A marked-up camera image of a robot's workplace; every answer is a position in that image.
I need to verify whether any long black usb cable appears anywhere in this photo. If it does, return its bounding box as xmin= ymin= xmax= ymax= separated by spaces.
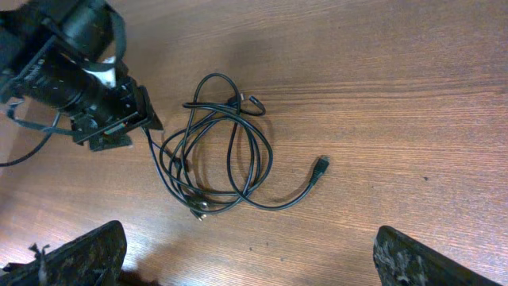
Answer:
xmin=142 ymin=101 xmax=331 ymax=222

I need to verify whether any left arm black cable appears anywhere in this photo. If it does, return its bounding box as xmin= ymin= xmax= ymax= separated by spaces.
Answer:
xmin=0 ymin=99 xmax=76 ymax=168

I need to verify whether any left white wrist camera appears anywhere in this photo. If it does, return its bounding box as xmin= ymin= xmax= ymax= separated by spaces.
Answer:
xmin=83 ymin=56 xmax=116 ymax=89

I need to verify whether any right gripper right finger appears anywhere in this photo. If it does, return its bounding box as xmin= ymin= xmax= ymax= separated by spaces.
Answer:
xmin=373 ymin=226 xmax=499 ymax=286

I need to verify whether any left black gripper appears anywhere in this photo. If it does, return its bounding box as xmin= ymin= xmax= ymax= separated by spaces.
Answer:
xmin=71 ymin=75 xmax=164 ymax=152

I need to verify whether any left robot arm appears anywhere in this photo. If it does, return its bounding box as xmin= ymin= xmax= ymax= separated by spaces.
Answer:
xmin=1 ymin=0 xmax=163 ymax=151

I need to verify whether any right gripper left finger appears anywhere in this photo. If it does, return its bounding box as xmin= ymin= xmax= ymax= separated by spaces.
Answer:
xmin=1 ymin=220 xmax=127 ymax=286

